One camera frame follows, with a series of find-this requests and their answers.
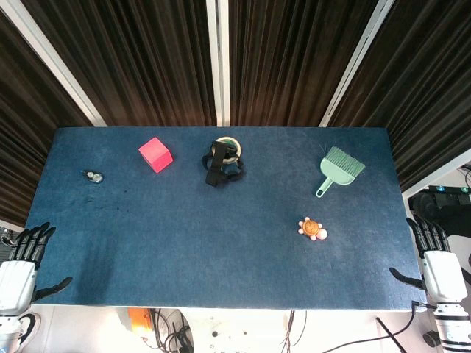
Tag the pink cube block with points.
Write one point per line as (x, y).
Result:
(156, 154)

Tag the dark pleated curtain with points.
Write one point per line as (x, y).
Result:
(154, 59)

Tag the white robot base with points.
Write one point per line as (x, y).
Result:
(235, 332)

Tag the green dustpan brush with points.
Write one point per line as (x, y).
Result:
(339, 169)

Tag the small orange turtle toy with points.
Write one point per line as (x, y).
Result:
(312, 229)

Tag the white curtain frame post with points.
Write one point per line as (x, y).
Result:
(218, 62)
(355, 62)
(51, 60)

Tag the orange device under table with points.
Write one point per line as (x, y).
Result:
(139, 325)

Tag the blue table cloth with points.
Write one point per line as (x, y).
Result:
(221, 228)

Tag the tape roll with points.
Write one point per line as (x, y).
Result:
(229, 148)

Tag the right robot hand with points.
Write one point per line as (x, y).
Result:
(439, 274)

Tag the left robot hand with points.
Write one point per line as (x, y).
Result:
(16, 276)

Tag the black foot pedal box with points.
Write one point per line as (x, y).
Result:
(441, 206)

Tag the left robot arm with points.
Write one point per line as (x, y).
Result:
(11, 331)

